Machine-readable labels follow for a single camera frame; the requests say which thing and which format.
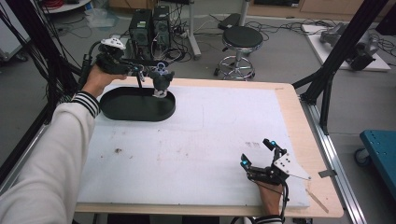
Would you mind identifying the black round stool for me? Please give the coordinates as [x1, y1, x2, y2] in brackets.
[213, 25, 265, 82]

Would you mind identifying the hand-held gripper cable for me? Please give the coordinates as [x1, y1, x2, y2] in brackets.
[78, 40, 105, 91]
[278, 182, 291, 223]

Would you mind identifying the white board with grey devices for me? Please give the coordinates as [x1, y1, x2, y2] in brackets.
[300, 21, 392, 73]

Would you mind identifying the flat black box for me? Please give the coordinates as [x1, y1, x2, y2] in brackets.
[217, 12, 241, 31]

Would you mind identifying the black oval tray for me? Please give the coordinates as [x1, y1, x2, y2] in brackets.
[98, 58, 177, 123]

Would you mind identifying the blue cart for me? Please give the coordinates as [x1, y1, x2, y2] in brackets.
[354, 129, 396, 202]

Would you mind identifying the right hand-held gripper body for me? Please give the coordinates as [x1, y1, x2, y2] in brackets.
[247, 148, 312, 187]

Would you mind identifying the small white power box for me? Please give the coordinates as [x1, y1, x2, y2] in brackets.
[120, 36, 133, 59]

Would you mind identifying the clear plastic bag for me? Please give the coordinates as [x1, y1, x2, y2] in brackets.
[84, 7, 120, 30]

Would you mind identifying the left hand-held gripper cable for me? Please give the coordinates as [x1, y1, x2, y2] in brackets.
[78, 40, 105, 91]

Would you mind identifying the round white table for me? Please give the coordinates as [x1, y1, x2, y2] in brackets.
[39, 0, 92, 15]

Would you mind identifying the aluminium rail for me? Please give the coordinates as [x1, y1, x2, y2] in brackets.
[0, 119, 62, 197]
[299, 96, 369, 224]

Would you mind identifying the person's right hand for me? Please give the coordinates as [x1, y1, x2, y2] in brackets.
[256, 181, 285, 217]

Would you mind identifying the person's left hand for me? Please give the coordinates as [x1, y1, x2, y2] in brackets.
[81, 64, 128, 98]

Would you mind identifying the grey tape piece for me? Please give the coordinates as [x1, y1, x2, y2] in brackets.
[318, 169, 338, 179]

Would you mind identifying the white desk leg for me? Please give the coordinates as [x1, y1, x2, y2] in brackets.
[186, 0, 203, 61]

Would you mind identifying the black computer tower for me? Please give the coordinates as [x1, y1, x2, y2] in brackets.
[128, 8, 154, 61]
[151, 5, 173, 49]

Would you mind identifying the white foam mat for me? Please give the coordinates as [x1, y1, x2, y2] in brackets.
[76, 82, 312, 209]

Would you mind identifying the thin wooden stick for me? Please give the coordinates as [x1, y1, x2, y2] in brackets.
[304, 188, 330, 215]

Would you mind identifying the black metal frame stand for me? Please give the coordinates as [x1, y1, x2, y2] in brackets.
[291, 0, 396, 135]
[0, 0, 90, 185]

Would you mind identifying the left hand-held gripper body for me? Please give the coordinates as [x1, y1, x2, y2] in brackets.
[93, 36, 131, 76]

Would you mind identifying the right hand-held gripper cable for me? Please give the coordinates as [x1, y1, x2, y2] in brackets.
[278, 182, 291, 223]

